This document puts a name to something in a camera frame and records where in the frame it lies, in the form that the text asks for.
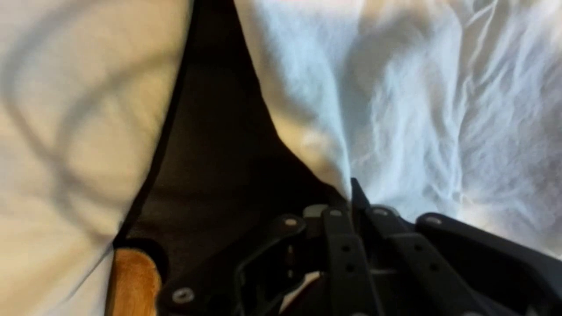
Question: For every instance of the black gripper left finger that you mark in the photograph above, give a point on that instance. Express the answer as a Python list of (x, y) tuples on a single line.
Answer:
[(247, 278)]

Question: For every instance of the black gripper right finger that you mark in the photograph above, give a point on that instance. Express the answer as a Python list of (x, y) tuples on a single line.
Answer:
[(437, 265)]

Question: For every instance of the large white towel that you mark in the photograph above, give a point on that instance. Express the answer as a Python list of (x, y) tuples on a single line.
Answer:
[(430, 106)]

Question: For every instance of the black wooden chair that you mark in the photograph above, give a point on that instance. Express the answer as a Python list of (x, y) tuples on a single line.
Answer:
[(133, 285)]

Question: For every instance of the small white folded towel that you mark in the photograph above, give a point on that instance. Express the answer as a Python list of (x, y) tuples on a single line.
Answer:
[(84, 88)]

